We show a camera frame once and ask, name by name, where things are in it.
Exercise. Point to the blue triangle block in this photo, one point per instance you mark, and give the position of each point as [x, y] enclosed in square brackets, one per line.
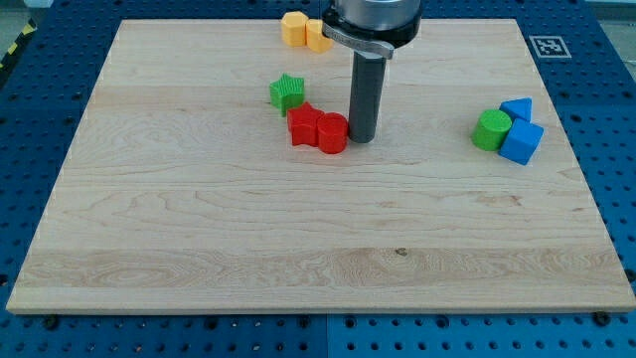
[519, 108]

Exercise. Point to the yellow black hazard tape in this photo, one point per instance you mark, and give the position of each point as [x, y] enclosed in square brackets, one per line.
[17, 48]

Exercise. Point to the blue cube block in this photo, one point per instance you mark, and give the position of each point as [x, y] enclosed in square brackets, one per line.
[522, 141]

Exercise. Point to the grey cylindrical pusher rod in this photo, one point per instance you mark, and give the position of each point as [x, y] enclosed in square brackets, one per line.
[368, 71]

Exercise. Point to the wooden board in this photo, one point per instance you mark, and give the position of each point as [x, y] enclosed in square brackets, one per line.
[182, 193]

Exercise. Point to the green star block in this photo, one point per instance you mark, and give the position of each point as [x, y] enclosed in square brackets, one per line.
[287, 92]

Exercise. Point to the yellow pentagon block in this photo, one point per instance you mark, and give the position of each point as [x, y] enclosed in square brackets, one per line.
[316, 41]

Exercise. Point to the red cylinder block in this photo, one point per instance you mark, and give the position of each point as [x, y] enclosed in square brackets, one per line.
[332, 132]

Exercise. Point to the yellow hexagon block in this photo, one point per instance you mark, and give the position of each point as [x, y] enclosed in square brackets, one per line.
[293, 29]

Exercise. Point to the red star block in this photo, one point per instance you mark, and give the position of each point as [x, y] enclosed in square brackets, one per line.
[302, 124]

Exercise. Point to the white fiducial marker tag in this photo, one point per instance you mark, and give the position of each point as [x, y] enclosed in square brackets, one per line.
[549, 47]

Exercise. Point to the green cylinder block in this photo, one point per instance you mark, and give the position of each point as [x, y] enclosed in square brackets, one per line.
[491, 129]

